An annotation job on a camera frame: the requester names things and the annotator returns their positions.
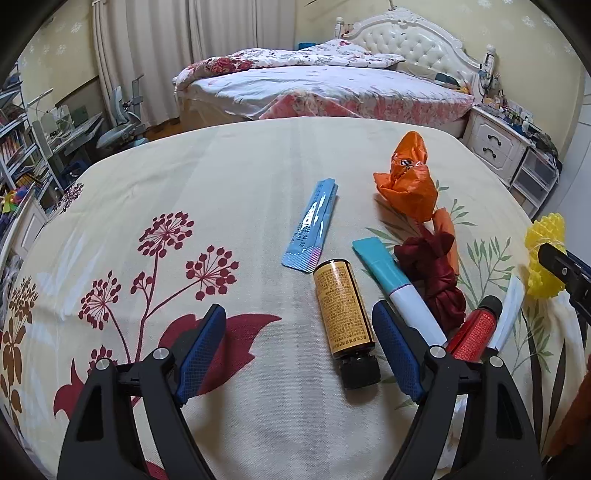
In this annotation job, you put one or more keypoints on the clear plastic drawer unit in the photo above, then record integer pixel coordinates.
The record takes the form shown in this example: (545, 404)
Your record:
(535, 177)

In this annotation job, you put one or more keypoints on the red tube with black cap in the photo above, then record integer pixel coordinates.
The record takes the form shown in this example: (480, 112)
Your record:
(473, 332)

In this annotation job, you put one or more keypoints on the orange fuzzy cloth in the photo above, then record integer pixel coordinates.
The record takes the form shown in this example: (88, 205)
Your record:
(572, 424)

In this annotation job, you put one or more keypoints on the brown bottle with yellow label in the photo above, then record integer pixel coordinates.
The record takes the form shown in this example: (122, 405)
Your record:
(341, 304)

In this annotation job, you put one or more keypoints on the white curtain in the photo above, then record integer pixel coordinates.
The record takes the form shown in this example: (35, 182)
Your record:
(184, 37)

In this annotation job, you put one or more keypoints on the orange wrapper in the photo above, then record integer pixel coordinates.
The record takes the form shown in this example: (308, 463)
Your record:
(445, 224)

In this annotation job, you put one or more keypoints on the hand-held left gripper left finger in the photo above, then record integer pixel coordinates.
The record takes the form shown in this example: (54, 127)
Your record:
(201, 355)

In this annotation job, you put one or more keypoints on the cream floral sheet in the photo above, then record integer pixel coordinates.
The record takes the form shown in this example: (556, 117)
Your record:
(258, 161)

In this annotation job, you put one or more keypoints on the grey desk chair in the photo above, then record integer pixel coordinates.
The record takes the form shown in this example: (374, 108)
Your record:
(122, 124)

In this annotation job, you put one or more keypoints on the orange plastic bag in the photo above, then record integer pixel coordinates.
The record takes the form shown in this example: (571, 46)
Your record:
(408, 184)

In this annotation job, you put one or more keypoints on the blue sachet packet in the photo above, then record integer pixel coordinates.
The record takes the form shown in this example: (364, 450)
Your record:
(309, 226)

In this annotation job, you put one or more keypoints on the white nightstand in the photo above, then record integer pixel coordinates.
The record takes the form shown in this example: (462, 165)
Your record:
(491, 138)

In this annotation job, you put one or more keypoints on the red floral quilt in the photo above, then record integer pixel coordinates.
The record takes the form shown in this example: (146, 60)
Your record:
(286, 57)

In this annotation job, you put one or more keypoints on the bed with white sheet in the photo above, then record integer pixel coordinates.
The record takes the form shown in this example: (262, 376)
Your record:
(332, 87)

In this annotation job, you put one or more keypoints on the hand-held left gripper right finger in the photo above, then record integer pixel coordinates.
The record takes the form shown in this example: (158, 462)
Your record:
(397, 350)

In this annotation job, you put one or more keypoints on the study desk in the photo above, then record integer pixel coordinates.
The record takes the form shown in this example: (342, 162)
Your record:
(69, 134)

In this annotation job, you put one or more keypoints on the teal and white tube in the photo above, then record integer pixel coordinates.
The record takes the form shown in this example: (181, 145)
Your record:
(383, 263)

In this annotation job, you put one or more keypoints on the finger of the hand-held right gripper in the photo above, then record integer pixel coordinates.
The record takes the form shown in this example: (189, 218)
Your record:
(563, 265)

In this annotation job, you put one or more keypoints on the yellow spiky ball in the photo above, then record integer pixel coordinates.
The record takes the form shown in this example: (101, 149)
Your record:
(547, 230)

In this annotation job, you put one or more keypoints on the clutter of small bottles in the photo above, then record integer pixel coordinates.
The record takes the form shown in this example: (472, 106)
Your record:
(508, 113)

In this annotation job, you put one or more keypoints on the dark red knotted cloth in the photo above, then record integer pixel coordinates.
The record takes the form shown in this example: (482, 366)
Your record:
(429, 263)

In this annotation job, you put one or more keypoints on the white tufted headboard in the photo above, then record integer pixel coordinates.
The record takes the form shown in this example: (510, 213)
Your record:
(415, 41)

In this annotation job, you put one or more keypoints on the bookshelf with books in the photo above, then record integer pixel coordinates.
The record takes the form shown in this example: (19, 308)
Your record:
(18, 138)

